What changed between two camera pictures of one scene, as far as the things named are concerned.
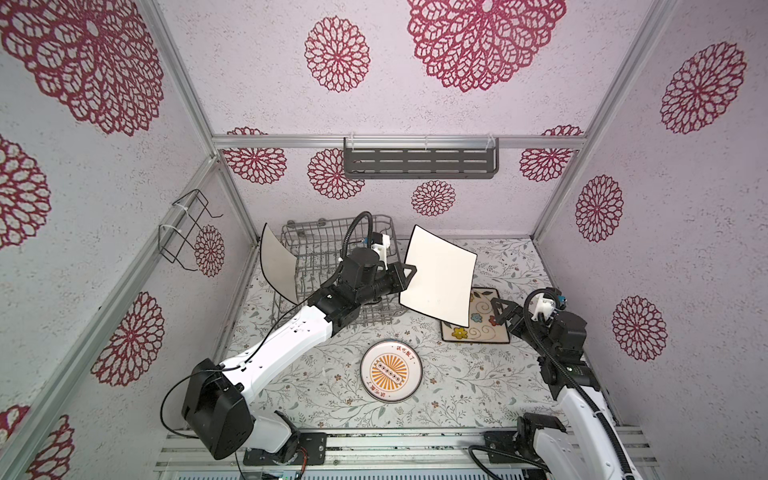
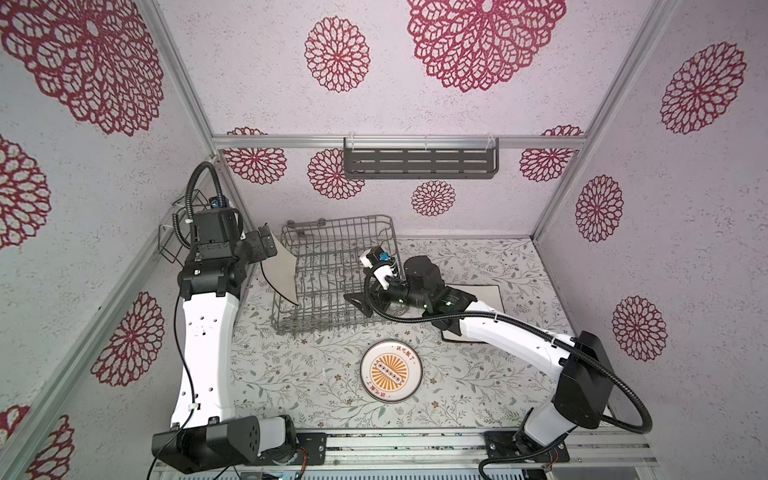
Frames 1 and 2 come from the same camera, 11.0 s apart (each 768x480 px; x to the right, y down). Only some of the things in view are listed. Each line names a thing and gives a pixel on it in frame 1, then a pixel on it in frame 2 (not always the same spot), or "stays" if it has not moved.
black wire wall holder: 176,244 stays
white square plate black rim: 279,265 stays
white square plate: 442,282 → 490,295
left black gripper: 411,267 → 257,251
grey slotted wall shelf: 421,157 stays
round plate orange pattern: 391,371 stays
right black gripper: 522,317 → 365,306
